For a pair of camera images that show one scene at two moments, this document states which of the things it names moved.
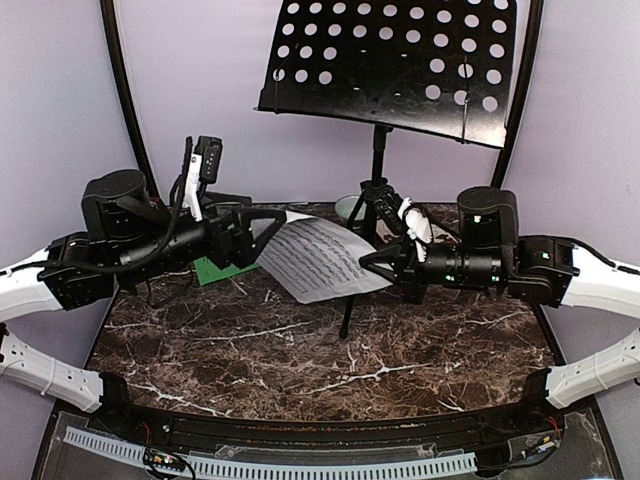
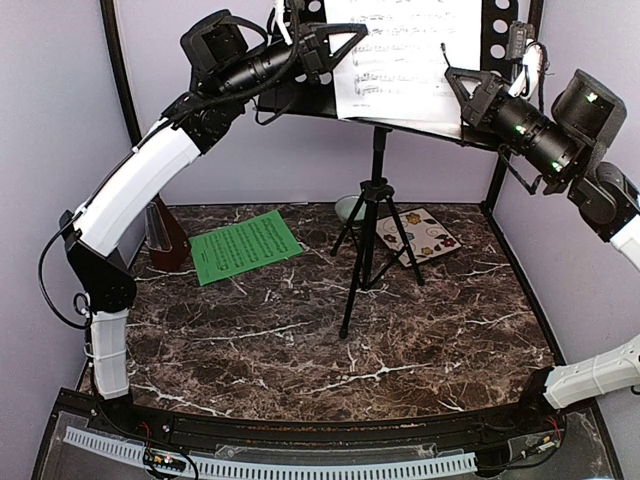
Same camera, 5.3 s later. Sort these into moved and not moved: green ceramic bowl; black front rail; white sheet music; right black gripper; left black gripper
Moved: right black gripper; left black gripper; white sheet music
Not moved: black front rail; green ceramic bowl
